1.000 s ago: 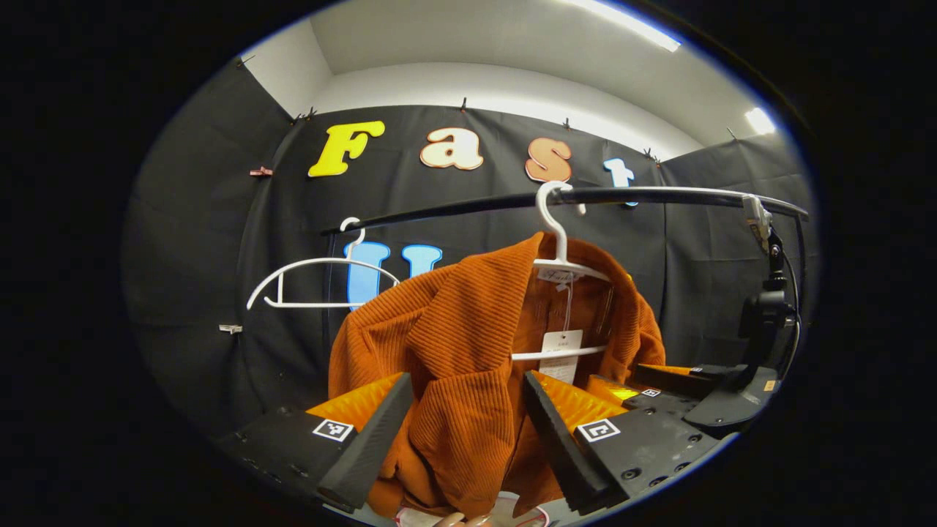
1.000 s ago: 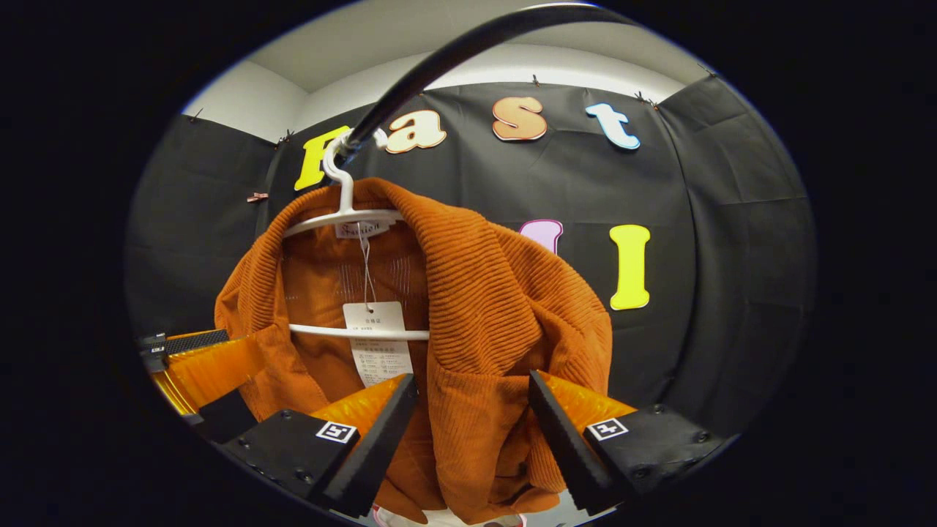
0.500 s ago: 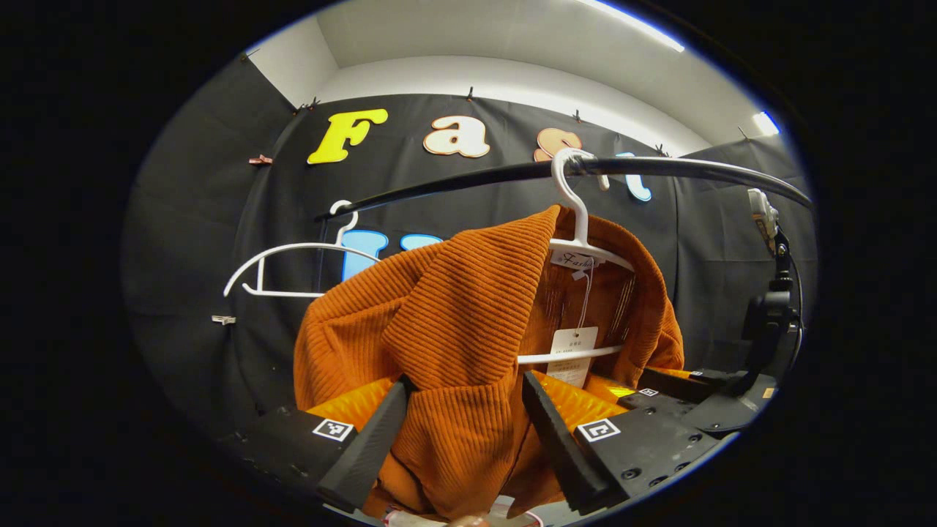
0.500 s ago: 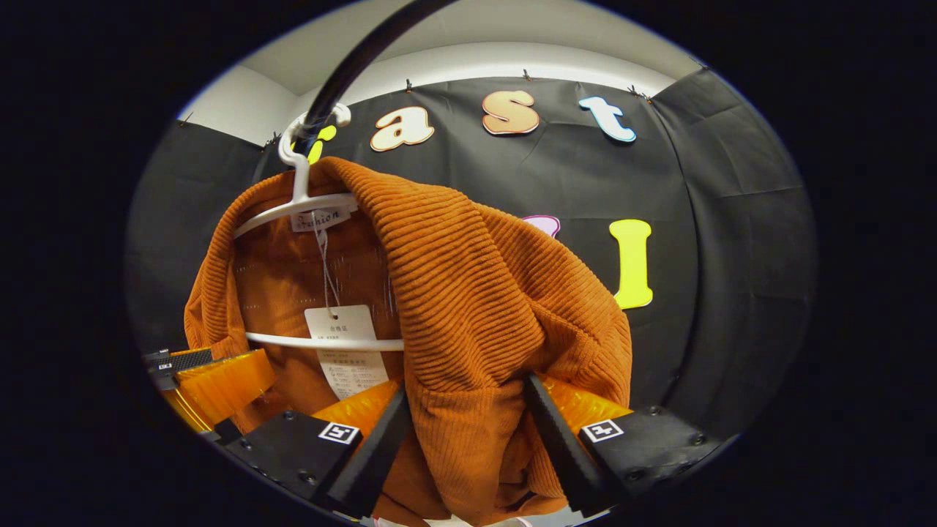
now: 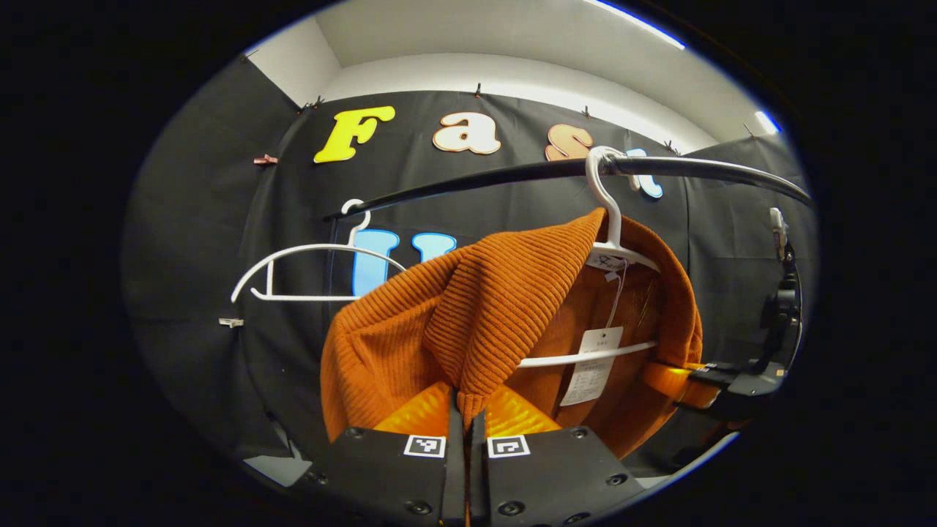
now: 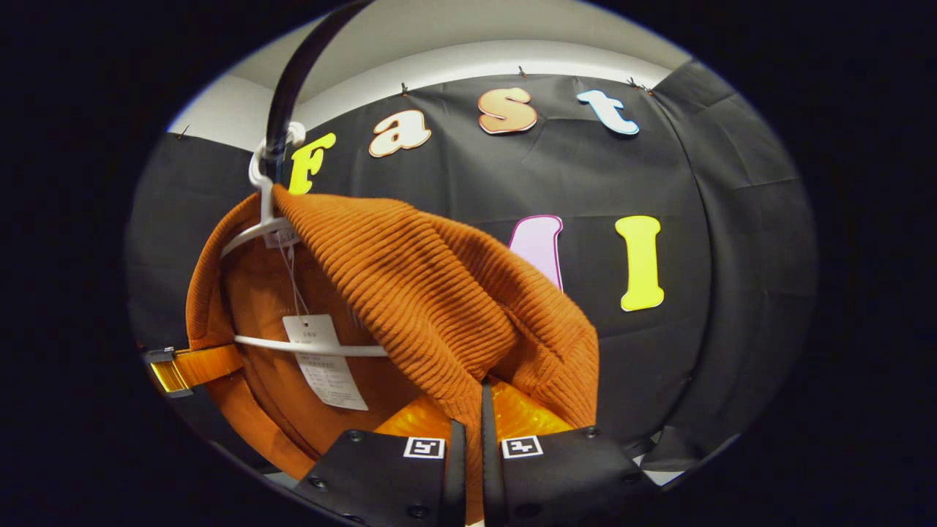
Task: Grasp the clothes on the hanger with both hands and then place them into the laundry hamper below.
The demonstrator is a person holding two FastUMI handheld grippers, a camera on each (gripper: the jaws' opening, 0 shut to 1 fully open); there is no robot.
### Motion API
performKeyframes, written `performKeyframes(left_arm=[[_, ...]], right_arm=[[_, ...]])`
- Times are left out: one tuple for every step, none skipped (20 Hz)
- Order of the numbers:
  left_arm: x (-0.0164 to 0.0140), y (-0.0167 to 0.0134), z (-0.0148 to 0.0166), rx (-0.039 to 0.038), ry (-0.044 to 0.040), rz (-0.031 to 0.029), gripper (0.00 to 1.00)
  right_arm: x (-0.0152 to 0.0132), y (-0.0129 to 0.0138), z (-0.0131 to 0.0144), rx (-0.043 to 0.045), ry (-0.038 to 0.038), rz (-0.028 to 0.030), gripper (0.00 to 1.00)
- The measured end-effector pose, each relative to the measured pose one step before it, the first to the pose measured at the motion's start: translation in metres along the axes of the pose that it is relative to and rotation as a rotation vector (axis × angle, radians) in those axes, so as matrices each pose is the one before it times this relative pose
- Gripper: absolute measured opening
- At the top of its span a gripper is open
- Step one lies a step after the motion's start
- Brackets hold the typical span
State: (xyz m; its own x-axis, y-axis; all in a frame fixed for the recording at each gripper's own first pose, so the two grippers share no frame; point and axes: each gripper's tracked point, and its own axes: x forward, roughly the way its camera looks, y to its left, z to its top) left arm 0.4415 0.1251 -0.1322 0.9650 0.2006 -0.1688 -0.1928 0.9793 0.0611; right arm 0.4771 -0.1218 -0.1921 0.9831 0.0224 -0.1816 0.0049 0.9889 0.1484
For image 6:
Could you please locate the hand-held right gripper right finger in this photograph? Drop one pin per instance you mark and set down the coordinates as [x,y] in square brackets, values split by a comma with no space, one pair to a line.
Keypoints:
[492,483]

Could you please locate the black backdrop cloth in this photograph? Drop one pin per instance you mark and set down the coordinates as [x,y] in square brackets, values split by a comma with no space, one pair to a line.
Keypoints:
[695,183]

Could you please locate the white paper garment tag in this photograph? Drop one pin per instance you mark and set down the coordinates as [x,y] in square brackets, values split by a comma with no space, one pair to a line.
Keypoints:
[322,373]

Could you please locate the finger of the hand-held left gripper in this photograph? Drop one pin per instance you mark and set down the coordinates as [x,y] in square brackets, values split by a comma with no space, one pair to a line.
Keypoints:
[234,438]
[208,364]

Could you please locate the black clothes rail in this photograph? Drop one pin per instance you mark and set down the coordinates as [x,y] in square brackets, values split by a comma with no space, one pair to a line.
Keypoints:
[293,80]

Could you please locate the white plastic clothes hanger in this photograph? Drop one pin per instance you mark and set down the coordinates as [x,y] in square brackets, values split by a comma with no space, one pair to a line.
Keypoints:
[307,346]

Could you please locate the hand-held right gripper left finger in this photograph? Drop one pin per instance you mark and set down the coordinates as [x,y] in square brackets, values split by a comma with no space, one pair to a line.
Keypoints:
[455,483]

